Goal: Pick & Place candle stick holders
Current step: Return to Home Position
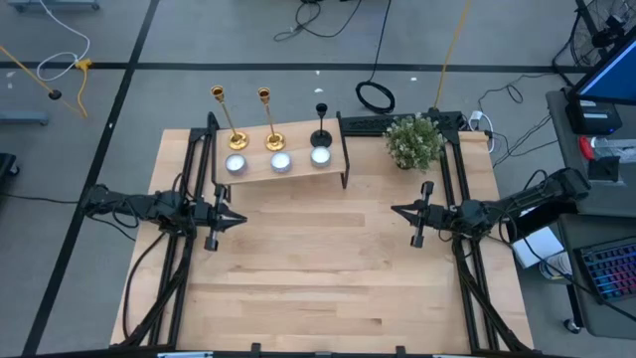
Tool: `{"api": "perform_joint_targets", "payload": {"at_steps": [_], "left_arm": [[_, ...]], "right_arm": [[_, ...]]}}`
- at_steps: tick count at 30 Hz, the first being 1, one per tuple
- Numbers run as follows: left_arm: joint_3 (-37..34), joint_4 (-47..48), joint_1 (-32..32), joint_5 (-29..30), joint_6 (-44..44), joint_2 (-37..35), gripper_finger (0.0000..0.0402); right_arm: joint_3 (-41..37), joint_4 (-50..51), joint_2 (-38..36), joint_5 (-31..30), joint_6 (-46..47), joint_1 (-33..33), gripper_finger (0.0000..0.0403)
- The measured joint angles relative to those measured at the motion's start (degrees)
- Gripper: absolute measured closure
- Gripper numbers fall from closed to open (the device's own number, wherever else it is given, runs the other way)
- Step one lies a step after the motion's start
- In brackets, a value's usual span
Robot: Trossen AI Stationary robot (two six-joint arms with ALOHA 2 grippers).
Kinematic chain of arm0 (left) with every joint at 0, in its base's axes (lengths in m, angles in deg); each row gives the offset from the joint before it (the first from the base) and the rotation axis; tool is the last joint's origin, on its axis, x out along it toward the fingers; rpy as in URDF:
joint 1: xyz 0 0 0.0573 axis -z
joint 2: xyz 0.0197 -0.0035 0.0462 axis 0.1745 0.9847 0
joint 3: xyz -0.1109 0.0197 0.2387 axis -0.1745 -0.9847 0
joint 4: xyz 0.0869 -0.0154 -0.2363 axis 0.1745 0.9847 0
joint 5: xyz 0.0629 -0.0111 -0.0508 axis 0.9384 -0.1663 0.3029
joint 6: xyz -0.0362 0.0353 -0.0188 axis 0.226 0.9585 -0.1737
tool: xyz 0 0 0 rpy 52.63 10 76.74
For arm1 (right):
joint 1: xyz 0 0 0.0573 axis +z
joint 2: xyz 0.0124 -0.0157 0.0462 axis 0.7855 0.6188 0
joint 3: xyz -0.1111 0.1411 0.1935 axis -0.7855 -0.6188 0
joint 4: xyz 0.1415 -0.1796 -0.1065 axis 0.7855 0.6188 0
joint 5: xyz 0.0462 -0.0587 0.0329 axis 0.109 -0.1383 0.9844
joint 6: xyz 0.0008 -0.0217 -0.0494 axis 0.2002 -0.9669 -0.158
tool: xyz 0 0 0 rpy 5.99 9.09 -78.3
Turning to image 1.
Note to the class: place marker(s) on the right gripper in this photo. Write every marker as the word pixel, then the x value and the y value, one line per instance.
pixel 437 217

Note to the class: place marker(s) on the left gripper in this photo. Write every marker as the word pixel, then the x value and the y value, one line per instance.
pixel 208 216

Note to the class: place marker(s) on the white tealight candle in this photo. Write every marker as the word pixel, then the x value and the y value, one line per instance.
pixel 281 162
pixel 235 164

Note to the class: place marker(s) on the tall gold candlestick holder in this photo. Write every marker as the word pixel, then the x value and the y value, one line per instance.
pixel 274 142
pixel 238 141

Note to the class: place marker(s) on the black candlestick holder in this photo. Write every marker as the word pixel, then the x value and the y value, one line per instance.
pixel 321 138

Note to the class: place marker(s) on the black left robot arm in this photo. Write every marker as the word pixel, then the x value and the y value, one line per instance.
pixel 139 206

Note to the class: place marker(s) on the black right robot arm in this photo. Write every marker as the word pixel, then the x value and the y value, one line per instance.
pixel 522 204

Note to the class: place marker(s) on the wooden shelf with black legs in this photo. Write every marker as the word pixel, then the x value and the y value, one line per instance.
pixel 258 158

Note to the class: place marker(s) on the green plant in black pot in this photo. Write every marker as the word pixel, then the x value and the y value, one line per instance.
pixel 415 141

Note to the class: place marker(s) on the white box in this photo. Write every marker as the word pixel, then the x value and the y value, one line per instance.
pixel 539 248

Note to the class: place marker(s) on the black table edge clamp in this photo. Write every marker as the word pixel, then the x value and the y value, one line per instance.
pixel 256 348
pixel 400 350

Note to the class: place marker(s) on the white and blue object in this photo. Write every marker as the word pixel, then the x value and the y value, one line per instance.
pixel 554 266

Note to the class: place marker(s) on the black caster wheel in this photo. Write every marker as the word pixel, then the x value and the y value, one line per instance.
pixel 572 326

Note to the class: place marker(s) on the small black box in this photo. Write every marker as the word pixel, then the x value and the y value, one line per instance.
pixel 603 170

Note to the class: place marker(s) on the black mini computer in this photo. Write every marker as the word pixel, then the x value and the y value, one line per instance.
pixel 593 122

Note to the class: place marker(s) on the backlit rainbow keyboard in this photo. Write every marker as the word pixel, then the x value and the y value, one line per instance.
pixel 613 271

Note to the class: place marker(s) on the grey rolling desk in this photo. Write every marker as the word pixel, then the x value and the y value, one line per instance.
pixel 596 318

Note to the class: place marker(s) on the black round floor puck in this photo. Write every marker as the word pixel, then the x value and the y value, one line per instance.
pixel 55 94

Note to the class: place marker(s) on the black floor object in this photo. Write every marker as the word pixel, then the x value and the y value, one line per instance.
pixel 6 166

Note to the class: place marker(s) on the grey floor base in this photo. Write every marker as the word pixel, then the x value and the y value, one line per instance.
pixel 22 118

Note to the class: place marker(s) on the computer monitor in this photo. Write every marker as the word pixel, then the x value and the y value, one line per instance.
pixel 616 74

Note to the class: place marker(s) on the black standing fan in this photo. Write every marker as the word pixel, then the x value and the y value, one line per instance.
pixel 603 35

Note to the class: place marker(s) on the black metal rig frame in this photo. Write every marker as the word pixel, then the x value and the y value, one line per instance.
pixel 363 125

